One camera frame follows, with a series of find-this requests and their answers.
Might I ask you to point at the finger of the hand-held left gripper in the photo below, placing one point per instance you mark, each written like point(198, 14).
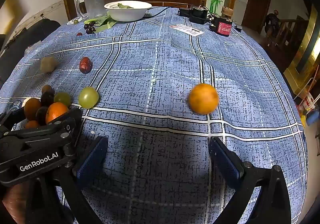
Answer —
point(7, 120)
point(62, 123)

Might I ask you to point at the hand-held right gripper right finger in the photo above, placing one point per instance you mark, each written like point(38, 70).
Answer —
point(225, 164)

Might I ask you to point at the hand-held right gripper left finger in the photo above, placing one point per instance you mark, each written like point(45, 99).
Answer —
point(91, 162)

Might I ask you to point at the small mandarin orange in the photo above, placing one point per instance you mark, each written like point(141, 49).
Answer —
point(32, 124)

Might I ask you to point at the green grape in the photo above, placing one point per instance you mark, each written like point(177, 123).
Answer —
point(88, 97)
point(63, 98)

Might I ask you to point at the large orange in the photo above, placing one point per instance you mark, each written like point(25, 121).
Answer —
point(203, 99)

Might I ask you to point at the person's left forearm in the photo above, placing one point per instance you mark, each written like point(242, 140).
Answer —
point(13, 206)

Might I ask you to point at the small brown round fruit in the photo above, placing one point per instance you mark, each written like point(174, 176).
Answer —
point(46, 88)

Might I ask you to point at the brown lumpy fruit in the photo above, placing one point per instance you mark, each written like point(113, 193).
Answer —
point(48, 64)

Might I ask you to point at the large red date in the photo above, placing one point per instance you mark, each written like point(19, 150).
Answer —
point(85, 65)

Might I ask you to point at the black leather sofa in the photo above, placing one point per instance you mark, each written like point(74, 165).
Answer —
point(30, 36)

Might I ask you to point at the blue plastic container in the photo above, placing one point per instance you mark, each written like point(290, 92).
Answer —
point(313, 117)

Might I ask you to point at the red and white bucket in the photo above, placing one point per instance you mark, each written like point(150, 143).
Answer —
point(308, 101)

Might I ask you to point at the green vegetable leaves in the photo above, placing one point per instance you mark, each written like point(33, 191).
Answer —
point(105, 22)

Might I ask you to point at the blue plaid tablecloth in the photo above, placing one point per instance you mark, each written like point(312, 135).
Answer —
point(162, 64)

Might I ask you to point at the clear plastic pitcher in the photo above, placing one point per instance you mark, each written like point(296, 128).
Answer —
point(93, 2)

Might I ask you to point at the white bowl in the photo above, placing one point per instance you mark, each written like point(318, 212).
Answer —
point(127, 13)

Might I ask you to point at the gold framed panel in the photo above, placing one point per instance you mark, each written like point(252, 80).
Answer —
point(303, 59)

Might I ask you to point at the green vegetable scraps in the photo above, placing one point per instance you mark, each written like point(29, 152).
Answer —
point(123, 5)

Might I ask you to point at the red and black battery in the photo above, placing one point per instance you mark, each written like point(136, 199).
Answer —
point(223, 27)

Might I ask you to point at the white paper card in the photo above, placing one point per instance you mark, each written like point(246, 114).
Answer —
point(187, 29)

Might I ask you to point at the wooden stair railing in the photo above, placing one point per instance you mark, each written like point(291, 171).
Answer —
point(290, 30)

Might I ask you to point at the black charger box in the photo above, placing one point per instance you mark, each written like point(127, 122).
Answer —
point(185, 11)
point(198, 15)

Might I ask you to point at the small cardboard box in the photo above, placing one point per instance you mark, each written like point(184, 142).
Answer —
point(227, 11)

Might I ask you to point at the brown wooden door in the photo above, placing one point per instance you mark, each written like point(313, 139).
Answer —
point(256, 9)

